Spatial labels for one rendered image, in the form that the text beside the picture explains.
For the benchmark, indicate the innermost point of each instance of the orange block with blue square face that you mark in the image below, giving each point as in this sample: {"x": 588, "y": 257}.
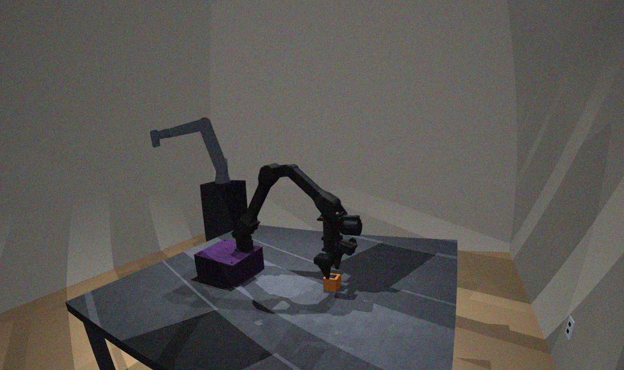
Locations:
{"x": 333, "y": 284}

